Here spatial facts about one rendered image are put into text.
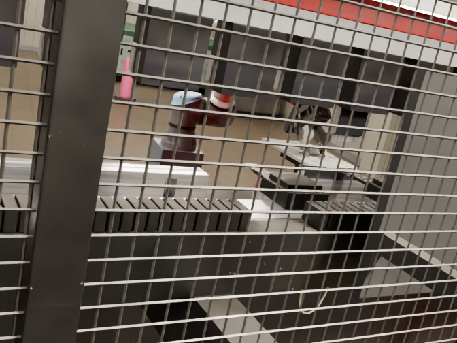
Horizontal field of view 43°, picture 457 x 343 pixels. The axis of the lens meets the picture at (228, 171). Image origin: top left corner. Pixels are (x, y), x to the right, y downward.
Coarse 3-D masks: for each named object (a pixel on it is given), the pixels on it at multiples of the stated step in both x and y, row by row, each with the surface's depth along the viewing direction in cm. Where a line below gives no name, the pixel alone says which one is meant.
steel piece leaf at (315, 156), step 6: (300, 150) 174; (312, 150) 177; (318, 150) 178; (306, 156) 173; (312, 156) 174; (318, 156) 176; (318, 162) 168; (324, 162) 170; (330, 162) 171; (336, 162) 173
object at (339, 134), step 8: (336, 112) 161; (344, 112) 160; (360, 112) 163; (336, 120) 161; (344, 120) 161; (352, 120) 163; (360, 120) 164; (336, 128) 161; (344, 128) 162; (336, 136) 163; (344, 136) 164; (352, 136) 166
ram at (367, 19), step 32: (128, 0) 120; (160, 0) 123; (192, 0) 126; (256, 0) 133; (288, 0) 137; (352, 0) 146; (288, 32) 140; (320, 32) 144; (352, 32) 149; (384, 32) 154; (416, 32) 159; (448, 32) 164; (448, 64) 168
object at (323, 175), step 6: (324, 168) 163; (330, 168) 165; (336, 168) 168; (342, 168) 169; (348, 168) 170; (306, 174) 161; (312, 174) 162; (324, 174) 164; (330, 174) 165; (342, 174) 167
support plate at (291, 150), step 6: (264, 138) 186; (282, 150) 176; (288, 150) 176; (294, 150) 177; (288, 156) 173; (294, 156) 170; (300, 156) 172; (330, 156) 180; (300, 162) 168; (306, 162) 166; (312, 162) 167; (342, 162) 176
